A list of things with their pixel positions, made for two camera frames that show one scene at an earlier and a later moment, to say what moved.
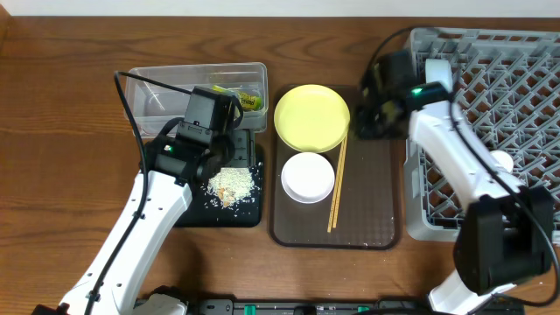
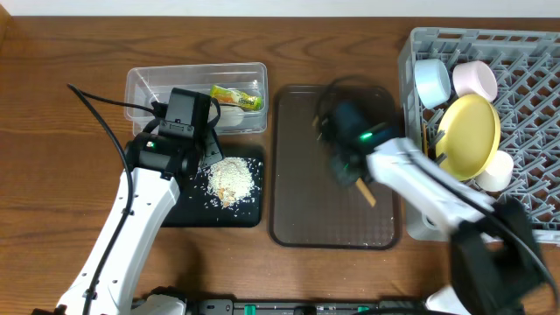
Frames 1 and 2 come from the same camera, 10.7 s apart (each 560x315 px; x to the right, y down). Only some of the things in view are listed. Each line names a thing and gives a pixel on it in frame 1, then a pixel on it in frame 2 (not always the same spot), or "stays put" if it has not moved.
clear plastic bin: [159, 110] stays put
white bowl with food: [308, 178] → [474, 77]
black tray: [228, 198] stays put
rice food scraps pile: [231, 185] stays put
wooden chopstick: [335, 186] → [370, 197]
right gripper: [369, 121] → [330, 127]
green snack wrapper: [249, 102] stays put
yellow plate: [311, 118] → [467, 136]
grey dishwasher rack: [505, 86] stays put
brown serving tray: [368, 206] stays put
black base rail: [323, 307] stays put
